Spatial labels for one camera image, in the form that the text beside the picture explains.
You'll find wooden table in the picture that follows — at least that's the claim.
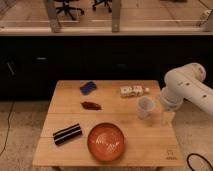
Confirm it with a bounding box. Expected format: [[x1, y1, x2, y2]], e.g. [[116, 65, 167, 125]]
[[33, 80, 183, 169]]

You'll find black office chair right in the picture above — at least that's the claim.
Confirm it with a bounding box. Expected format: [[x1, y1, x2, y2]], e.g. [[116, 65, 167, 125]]
[[91, 0, 113, 14]]

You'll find dark red brown object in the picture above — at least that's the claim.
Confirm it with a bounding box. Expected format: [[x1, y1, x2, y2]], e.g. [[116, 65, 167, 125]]
[[81, 101, 101, 110]]

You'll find black office chair left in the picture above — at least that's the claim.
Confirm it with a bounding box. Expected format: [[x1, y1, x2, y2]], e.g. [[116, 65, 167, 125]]
[[54, 0, 85, 21]]

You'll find black office chair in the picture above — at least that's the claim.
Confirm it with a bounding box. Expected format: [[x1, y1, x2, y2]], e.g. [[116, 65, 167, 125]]
[[54, 0, 85, 21], [91, 0, 113, 14]]

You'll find black white striped block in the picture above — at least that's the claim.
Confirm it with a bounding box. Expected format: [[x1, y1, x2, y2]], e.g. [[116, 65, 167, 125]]
[[53, 124, 82, 145]]

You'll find black cable left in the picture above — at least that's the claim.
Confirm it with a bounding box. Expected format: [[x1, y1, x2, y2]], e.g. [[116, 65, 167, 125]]
[[0, 100, 16, 157]]

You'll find blue sponge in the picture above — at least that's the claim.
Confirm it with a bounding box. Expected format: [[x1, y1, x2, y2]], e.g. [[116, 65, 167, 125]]
[[80, 81, 97, 95]]

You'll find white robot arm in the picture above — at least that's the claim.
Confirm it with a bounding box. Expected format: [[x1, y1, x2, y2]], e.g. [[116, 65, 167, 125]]
[[159, 63, 213, 125]]

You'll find black floor cable right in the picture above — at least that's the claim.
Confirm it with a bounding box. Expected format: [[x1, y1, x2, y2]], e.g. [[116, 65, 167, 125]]
[[186, 152, 213, 171]]

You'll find orange round bowl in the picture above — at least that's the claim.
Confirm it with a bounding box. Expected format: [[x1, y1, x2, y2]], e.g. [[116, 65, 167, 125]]
[[87, 122, 125, 162]]

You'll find white patterned box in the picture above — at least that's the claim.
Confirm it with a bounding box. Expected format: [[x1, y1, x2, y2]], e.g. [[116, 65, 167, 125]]
[[120, 86, 143, 97]]

